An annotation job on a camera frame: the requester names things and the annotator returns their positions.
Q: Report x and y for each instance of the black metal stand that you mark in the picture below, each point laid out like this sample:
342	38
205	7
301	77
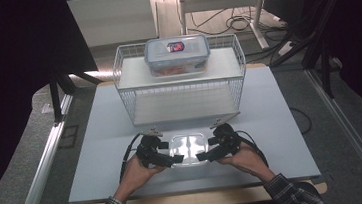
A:
56	100
324	68

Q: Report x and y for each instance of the white metal-legged desk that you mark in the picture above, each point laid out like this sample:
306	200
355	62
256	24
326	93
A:
219	1

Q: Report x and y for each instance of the person's right hand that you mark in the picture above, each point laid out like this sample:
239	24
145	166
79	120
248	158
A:
246	159

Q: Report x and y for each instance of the aluminium floor rail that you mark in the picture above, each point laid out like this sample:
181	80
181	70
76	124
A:
356	138
42	175

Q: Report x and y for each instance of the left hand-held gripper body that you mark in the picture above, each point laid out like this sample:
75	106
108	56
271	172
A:
147	150

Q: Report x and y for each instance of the dark floor hatch cover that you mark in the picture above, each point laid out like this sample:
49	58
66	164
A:
70	136

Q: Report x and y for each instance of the person's left hand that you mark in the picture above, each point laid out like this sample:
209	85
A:
136	176

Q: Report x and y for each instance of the pale grey table board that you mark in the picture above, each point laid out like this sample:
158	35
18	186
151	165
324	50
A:
272	133

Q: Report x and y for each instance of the white power strip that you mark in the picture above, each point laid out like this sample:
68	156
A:
285	48

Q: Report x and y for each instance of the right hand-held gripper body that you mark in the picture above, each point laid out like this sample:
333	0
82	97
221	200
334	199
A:
229	139

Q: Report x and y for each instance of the clear rectangular container with label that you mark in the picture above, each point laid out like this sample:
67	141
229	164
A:
177	53

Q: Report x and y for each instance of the white cabinet panel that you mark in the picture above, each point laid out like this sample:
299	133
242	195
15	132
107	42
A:
111	20

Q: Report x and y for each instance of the white square plastic container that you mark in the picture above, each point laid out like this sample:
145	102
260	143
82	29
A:
189	148

